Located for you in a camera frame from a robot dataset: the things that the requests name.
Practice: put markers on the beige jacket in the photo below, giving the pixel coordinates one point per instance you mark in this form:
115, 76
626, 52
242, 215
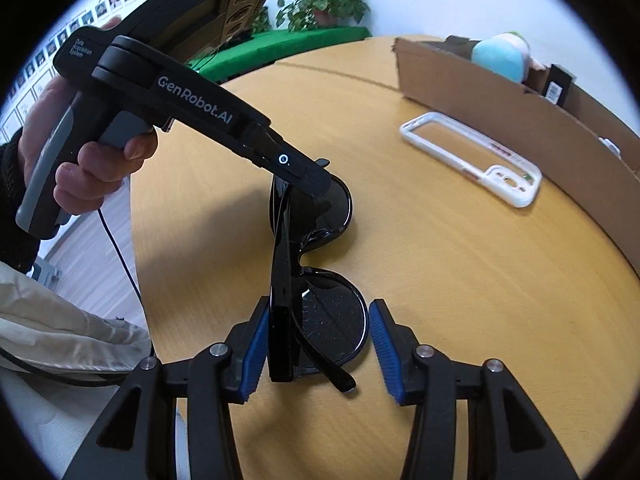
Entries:
60, 320

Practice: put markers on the white phone case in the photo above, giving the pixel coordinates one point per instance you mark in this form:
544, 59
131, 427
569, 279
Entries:
407, 130

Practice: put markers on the row of wall photos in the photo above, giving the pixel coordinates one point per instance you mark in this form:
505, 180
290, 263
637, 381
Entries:
107, 7

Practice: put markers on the green cloth covered table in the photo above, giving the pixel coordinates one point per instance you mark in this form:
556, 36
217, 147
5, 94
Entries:
280, 47

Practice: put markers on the person's left forearm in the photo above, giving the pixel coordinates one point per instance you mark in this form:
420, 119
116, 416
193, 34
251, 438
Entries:
15, 210

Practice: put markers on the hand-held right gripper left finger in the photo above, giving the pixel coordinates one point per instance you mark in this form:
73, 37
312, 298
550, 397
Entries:
252, 355

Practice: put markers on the blue pink green plush toy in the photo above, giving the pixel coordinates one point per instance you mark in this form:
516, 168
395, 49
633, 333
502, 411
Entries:
500, 55

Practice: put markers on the brown cardboard box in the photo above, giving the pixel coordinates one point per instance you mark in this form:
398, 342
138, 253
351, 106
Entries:
500, 105

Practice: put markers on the person's left hand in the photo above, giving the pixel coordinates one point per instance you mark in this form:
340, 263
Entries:
100, 170

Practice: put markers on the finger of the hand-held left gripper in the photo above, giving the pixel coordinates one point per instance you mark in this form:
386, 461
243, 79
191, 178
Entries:
322, 182

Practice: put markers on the black sunglasses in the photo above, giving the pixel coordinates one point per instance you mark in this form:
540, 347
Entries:
330, 320

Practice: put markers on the black product box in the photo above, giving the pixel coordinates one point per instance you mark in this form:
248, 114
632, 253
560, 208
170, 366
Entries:
559, 85

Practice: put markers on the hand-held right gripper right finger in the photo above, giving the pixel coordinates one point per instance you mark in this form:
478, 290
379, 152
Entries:
385, 355

